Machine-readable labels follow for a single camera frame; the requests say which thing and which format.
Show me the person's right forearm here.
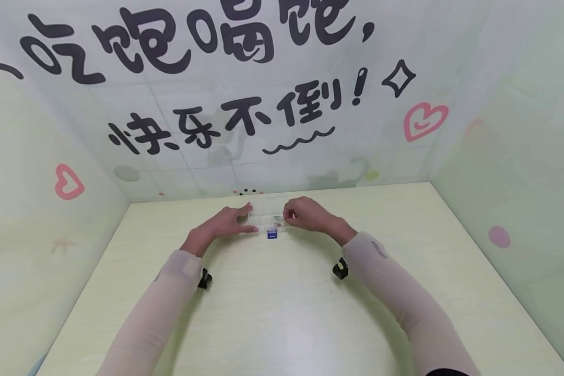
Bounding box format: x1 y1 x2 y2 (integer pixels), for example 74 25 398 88
340 231 481 376

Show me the clear plastic compartment box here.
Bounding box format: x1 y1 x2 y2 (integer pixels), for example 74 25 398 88
242 195 293 234

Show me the person's right hand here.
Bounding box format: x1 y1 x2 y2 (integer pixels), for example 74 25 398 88
283 196 358 248

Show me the person's left forearm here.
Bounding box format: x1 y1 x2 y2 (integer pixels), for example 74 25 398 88
95 249 204 376

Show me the person's left hand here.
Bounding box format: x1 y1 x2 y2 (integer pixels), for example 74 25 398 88
180 203 260 258

